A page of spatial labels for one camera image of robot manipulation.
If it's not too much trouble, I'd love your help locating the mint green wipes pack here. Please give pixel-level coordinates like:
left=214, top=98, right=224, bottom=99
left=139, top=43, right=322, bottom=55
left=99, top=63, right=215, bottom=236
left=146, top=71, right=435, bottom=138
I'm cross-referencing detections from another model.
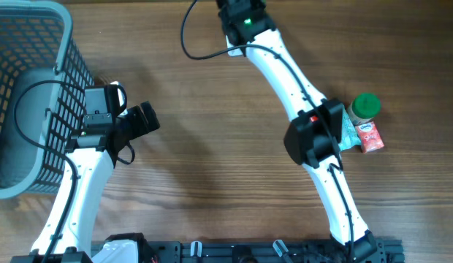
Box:
left=339, top=110, right=361, bottom=150

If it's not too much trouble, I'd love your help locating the green lid jar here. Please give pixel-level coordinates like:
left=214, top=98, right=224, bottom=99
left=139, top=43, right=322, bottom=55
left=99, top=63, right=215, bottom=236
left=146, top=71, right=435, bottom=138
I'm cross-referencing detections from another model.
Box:
left=347, top=93, right=381, bottom=126

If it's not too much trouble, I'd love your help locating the red Kleenex tissue pack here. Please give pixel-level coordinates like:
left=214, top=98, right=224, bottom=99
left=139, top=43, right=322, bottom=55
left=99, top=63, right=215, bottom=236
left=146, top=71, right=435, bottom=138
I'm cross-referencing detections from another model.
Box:
left=356, top=121, right=384, bottom=153

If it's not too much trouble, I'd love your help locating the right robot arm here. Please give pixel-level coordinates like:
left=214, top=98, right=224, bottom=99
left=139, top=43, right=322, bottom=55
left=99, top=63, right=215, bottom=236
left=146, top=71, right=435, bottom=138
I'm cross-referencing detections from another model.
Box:
left=217, top=1, right=377, bottom=262

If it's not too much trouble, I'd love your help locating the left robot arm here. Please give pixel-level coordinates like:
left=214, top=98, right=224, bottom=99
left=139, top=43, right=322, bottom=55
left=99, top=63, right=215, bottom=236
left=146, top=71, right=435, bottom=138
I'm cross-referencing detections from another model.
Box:
left=11, top=82, right=160, bottom=262

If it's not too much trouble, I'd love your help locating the white barcode scanner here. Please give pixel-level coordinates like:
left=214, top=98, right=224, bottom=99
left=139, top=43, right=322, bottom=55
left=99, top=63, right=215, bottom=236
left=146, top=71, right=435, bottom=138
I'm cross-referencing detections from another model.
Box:
left=226, top=37, right=243, bottom=57

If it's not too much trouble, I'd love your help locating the grey plastic mesh basket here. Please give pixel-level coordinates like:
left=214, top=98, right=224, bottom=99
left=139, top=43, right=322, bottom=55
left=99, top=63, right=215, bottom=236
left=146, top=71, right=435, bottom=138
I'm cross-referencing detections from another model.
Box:
left=0, top=1, right=94, bottom=199

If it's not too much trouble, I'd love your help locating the black right camera cable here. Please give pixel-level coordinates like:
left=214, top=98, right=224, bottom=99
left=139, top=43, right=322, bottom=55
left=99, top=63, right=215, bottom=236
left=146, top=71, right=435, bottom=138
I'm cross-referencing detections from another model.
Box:
left=180, top=0, right=356, bottom=263

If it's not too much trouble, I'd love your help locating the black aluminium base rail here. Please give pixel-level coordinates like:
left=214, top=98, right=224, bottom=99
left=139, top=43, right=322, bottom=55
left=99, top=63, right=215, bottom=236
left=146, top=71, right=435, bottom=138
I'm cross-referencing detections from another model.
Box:
left=91, top=233, right=405, bottom=263

